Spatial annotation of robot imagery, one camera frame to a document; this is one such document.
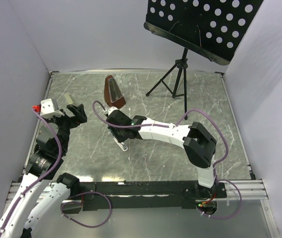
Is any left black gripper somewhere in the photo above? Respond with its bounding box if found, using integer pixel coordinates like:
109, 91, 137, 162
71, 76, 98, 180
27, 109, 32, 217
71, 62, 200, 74
38, 103, 86, 154

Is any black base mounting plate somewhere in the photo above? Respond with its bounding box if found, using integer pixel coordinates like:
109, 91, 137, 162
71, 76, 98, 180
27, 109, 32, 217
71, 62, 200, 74
64, 180, 227, 211

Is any black music stand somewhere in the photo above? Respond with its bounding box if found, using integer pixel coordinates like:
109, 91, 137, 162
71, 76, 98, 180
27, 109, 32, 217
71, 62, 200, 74
144, 0, 263, 98

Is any brown metronome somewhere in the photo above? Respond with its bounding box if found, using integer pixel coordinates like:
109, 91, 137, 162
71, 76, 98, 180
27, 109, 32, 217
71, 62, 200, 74
104, 75, 126, 109

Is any aluminium extrusion rail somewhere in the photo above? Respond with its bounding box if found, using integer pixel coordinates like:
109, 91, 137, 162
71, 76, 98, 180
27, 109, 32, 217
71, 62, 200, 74
5, 181, 56, 205

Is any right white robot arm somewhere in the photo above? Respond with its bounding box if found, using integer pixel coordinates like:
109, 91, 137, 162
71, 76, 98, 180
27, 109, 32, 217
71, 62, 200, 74
106, 107, 217, 197

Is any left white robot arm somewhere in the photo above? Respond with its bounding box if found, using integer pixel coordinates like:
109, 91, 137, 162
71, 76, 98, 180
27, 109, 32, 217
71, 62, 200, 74
0, 99, 87, 238

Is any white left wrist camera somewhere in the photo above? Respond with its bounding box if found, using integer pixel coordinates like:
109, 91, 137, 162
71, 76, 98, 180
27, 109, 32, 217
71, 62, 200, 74
32, 99, 64, 119

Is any blue stapler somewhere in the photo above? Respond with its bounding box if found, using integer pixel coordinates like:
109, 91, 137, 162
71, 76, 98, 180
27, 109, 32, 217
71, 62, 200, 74
114, 138, 128, 152

